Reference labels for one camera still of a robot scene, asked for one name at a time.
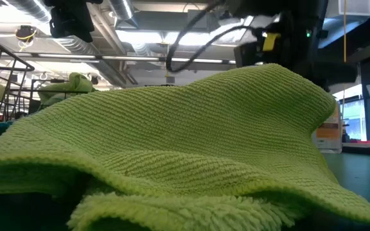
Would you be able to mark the grey rectangular air duct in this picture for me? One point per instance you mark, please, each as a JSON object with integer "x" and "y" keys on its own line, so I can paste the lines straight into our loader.
{"x": 348, "y": 9}

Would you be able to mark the silver ventilation duct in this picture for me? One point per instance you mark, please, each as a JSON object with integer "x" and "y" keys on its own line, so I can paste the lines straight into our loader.
{"x": 120, "y": 9}

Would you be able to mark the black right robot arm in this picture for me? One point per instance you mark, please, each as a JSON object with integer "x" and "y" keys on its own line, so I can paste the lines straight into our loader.
{"x": 268, "y": 6}

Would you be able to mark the lime green microfiber towel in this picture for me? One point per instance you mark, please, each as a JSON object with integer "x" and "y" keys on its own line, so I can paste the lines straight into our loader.
{"x": 72, "y": 85}
{"x": 185, "y": 128}

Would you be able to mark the ceiling light strip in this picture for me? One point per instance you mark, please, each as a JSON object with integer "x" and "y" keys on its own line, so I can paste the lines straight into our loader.
{"x": 133, "y": 58}

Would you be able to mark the window pane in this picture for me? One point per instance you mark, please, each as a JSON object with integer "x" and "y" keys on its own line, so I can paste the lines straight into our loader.
{"x": 353, "y": 122}

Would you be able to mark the clear spray bottle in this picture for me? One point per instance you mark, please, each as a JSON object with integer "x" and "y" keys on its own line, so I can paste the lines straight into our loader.
{"x": 329, "y": 134}

